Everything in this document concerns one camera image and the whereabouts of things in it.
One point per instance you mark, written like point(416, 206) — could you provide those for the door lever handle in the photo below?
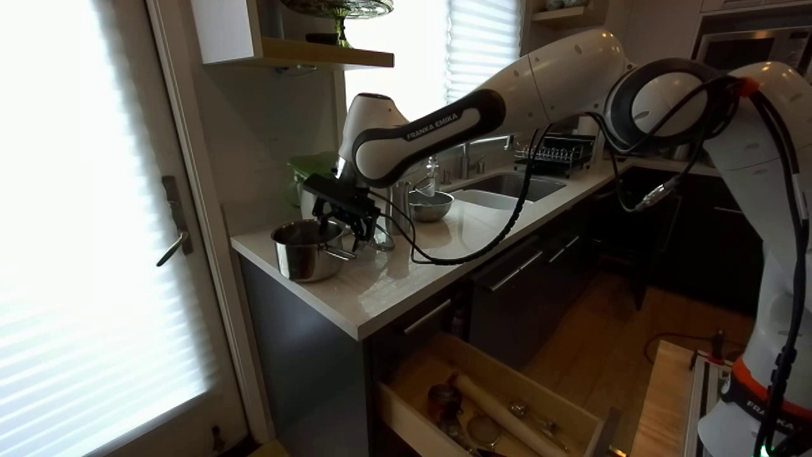
point(182, 243)

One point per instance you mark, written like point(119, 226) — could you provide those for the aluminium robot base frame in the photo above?
point(707, 385)

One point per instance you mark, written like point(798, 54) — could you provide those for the wooden rolling pin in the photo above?
point(496, 409)

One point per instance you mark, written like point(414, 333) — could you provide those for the wooden wall shelf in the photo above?
point(268, 32)

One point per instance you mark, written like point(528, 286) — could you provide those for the metal mixing bowl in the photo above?
point(429, 208)

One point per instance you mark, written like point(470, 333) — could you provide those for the glass pot lid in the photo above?
point(379, 234)

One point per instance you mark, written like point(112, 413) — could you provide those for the open wooden drawer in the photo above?
point(451, 399)

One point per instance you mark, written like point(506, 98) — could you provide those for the kitchen sink basin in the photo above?
point(514, 186)

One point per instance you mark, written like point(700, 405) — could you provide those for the steel cylindrical canister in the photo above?
point(399, 222)

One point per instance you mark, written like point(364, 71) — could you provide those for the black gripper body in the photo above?
point(344, 202)

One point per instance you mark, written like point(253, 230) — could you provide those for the stainless steel pot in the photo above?
point(301, 257)

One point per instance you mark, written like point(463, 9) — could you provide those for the clear soap dispenser bottle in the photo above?
point(432, 173)

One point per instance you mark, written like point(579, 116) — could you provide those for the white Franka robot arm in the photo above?
point(752, 123)

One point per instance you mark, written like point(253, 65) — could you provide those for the chrome kitchen faucet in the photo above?
point(484, 155)

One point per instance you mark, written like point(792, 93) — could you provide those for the white container green lid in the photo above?
point(301, 168)

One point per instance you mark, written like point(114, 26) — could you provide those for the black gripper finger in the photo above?
point(320, 230)
point(348, 239)

